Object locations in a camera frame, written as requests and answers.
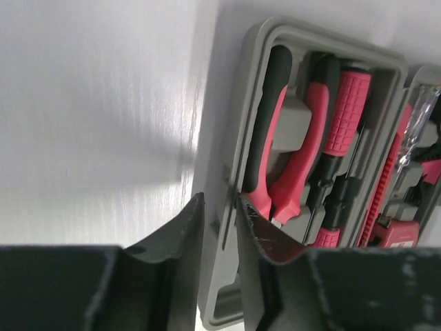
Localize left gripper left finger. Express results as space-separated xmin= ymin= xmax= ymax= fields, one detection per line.
xmin=1 ymin=193 xmax=204 ymax=330

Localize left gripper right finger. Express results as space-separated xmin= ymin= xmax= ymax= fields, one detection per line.
xmin=235 ymin=193 xmax=440 ymax=330

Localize pink black pliers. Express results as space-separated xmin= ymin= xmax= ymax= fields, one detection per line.
xmin=243 ymin=45 xmax=340 ymax=224

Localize small pink handle screwdriver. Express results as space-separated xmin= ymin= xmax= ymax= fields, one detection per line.
xmin=309 ymin=125 xmax=365 ymax=248

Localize red tape measure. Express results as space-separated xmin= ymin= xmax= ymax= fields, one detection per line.
xmin=368 ymin=214 xmax=420 ymax=248

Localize pink black utility knife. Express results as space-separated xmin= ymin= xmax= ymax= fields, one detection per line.
xmin=358 ymin=104 xmax=412 ymax=247

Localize grey plastic tool case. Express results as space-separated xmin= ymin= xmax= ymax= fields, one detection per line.
xmin=199 ymin=17 xmax=440 ymax=330

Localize pink handle bit screwdriver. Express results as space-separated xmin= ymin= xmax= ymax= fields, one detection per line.
xmin=302 ymin=67 xmax=373 ymax=249

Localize clear tester screwdriver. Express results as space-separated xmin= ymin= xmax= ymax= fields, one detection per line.
xmin=392 ymin=84 xmax=440 ymax=185

